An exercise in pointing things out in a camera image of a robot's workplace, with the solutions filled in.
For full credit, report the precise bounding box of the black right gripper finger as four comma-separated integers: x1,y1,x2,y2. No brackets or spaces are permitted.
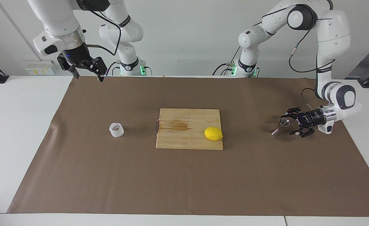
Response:
81,56,107,83
57,53,80,79

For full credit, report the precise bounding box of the black right base cable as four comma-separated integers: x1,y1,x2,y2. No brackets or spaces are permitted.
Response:
105,61,123,77

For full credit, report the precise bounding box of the white wall socket box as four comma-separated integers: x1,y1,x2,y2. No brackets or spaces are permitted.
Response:
25,60,58,76

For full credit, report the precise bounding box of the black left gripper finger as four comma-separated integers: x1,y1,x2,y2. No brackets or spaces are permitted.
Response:
284,107,309,120
289,126,316,138

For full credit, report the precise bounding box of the yellow lemon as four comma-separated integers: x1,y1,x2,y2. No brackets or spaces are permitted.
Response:
204,127,223,141

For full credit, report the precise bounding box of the brown paper table mat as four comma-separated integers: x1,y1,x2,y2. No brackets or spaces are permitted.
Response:
7,76,369,217

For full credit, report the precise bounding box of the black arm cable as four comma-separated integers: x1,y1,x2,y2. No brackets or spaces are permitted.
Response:
288,19,336,110
84,8,123,56

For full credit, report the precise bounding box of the black left base cable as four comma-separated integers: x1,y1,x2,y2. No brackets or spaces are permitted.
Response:
212,47,242,76

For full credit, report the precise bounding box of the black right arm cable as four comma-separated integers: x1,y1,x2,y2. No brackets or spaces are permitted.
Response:
84,8,123,56

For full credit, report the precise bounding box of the clear plastic cup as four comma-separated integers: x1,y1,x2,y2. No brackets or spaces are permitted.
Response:
109,122,124,138

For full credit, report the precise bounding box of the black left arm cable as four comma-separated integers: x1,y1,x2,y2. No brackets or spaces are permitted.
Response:
288,19,336,110

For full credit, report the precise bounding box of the wooden cutting board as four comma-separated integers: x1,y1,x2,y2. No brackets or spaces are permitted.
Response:
154,108,224,150

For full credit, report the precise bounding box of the black base cable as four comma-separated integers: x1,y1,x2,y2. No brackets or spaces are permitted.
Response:
212,47,242,76
105,61,123,77

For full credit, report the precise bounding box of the steel double jigger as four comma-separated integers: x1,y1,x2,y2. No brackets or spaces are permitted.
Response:
271,118,290,137

